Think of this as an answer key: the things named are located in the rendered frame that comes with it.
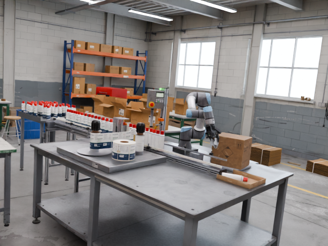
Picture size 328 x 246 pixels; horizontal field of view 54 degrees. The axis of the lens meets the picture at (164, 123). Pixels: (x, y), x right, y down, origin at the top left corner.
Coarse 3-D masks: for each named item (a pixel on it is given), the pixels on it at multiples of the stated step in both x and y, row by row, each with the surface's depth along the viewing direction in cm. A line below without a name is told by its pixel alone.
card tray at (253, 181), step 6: (240, 174) 275; (246, 174) 271; (252, 174) 267; (222, 180) 257; (228, 180) 253; (234, 180) 250; (252, 180) 263; (258, 180) 264; (264, 180) 258; (246, 186) 243; (252, 186) 244
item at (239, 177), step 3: (222, 174) 258; (225, 174) 258; (228, 174) 257; (231, 174) 257; (234, 174) 257; (228, 177) 257; (231, 177) 256; (234, 177) 255; (237, 177) 255; (240, 177) 254; (243, 177) 255; (240, 180) 254; (243, 180) 254; (246, 180) 253
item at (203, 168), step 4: (144, 148) 327; (152, 152) 321; (156, 152) 316; (168, 156) 306; (168, 160) 306; (172, 160) 303; (176, 160) 299; (180, 160) 296; (184, 160) 293; (184, 164) 293; (192, 164) 287; (196, 164) 284; (200, 164) 282; (196, 168) 284; (200, 168) 282; (204, 168) 278; (208, 168) 275; (212, 168) 272; (212, 172) 273; (216, 172) 270; (220, 172) 268; (224, 172) 273
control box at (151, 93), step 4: (148, 92) 328; (152, 92) 326; (164, 92) 329; (148, 96) 327; (152, 96) 327; (148, 100) 327; (152, 100) 327; (148, 104) 328; (156, 104) 329; (160, 104) 330; (156, 108) 330; (160, 108) 331
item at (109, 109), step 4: (100, 104) 612; (104, 104) 608; (108, 104) 606; (112, 104) 634; (104, 108) 619; (108, 108) 610; (112, 108) 601; (104, 112) 619; (108, 112) 610; (112, 112) 601; (104, 116) 620; (108, 116) 611; (112, 116) 601
